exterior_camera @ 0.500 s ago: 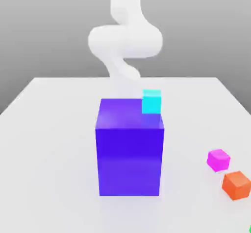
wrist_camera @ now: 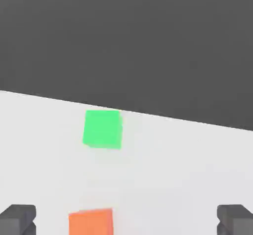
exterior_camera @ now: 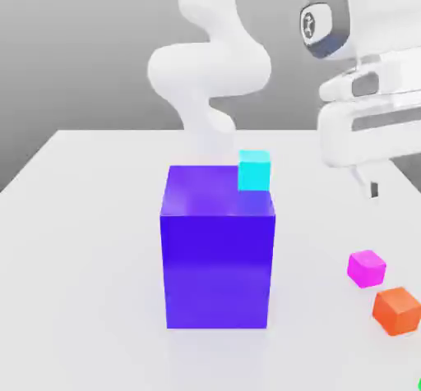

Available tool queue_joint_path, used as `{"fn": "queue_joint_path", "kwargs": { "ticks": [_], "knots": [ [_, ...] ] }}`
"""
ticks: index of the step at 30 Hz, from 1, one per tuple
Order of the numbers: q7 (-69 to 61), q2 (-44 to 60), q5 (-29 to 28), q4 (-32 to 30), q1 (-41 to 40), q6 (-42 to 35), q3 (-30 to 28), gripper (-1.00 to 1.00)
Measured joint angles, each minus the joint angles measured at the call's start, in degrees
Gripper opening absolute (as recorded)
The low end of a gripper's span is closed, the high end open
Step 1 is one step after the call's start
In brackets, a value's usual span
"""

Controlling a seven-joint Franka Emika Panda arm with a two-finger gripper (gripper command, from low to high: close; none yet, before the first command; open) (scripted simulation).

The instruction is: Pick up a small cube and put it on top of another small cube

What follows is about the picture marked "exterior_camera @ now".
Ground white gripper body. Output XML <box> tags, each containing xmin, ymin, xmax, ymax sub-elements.
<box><xmin>317</xmin><ymin>90</ymin><xmax>421</xmax><ymax>169</ymax></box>

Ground small magenta cube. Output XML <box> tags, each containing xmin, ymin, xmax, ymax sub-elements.
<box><xmin>346</xmin><ymin>249</ymin><xmax>387</xmax><ymax>290</ymax></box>

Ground small cyan cube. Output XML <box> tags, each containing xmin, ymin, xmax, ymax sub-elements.
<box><xmin>237</xmin><ymin>149</ymin><xmax>271</xmax><ymax>192</ymax></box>

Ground small orange cube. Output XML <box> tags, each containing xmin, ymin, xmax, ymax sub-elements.
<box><xmin>372</xmin><ymin>286</ymin><xmax>421</xmax><ymax>338</ymax></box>

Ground large purple box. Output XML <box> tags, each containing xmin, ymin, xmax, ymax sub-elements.
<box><xmin>160</xmin><ymin>164</ymin><xmax>276</xmax><ymax>330</ymax></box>

